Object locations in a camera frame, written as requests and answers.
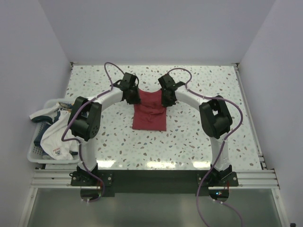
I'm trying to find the colourful printed garment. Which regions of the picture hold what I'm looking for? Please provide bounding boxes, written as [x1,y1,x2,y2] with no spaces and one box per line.
[57,102,73,113]

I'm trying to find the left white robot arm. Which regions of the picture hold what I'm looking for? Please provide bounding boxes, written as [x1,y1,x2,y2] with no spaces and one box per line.
[62,73,141,185]

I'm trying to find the white navy tank top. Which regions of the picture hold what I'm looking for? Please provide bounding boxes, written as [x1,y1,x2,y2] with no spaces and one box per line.
[29,101,79,162]

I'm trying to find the white plastic laundry basket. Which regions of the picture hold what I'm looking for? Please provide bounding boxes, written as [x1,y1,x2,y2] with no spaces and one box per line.
[27,98,79,164]

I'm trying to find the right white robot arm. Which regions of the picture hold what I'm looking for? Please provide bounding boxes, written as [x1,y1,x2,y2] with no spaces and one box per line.
[158,74,232,186]

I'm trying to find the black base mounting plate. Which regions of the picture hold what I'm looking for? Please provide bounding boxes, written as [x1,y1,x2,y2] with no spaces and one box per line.
[69,168,239,199]

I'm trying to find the red tank top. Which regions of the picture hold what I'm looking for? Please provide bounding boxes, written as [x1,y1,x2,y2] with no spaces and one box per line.
[132,90,167,131]

